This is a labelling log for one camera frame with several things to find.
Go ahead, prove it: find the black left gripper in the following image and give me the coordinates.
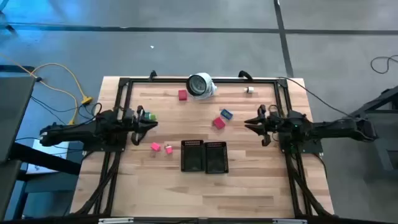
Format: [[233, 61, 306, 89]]
[[123, 105, 159, 146]]

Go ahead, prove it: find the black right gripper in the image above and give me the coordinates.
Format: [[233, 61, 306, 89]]
[[244, 104, 282, 147]]

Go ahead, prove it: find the blue charger block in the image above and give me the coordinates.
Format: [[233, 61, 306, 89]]
[[220, 108, 234, 121]]

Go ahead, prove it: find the black slotted plastic basket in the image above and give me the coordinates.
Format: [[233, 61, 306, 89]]
[[180, 139, 205, 172], [204, 141, 229, 174]]

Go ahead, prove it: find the white cylinder with black rim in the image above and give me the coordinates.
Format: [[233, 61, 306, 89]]
[[185, 72, 218, 100]]

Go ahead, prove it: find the white paper sheet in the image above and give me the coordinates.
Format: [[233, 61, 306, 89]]
[[26, 138, 71, 174]]

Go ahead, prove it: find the black metal beam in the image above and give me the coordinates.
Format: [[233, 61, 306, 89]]
[[9, 142, 81, 175]]

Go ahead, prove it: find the black metal side table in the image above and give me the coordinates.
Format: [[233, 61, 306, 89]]
[[343, 85, 398, 183]]

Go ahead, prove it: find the dark grey desk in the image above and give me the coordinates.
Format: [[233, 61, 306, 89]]
[[0, 76, 37, 164]]

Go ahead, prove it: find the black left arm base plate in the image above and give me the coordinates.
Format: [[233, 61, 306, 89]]
[[82, 130, 128, 153]]

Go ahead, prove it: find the black aluminium rig frame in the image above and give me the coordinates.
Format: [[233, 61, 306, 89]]
[[74, 76, 335, 217]]

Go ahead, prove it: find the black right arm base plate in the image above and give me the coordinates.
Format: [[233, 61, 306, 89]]
[[278, 129, 324, 156]]

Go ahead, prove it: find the black cable to right arm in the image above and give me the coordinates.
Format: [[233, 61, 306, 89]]
[[276, 77, 352, 118]]

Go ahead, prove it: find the yellow extension cable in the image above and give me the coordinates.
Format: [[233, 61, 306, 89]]
[[0, 52, 94, 125]]

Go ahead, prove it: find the black cable conduit bundle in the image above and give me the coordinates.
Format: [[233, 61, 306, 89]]
[[73, 151, 122, 216], [285, 154, 335, 217]]

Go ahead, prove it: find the silver metal bracket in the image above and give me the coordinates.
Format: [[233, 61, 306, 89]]
[[98, 217, 134, 224], [272, 218, 308, 224]]

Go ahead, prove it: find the black cable on floor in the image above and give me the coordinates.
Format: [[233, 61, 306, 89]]
[[369, 55, 398, 75]]

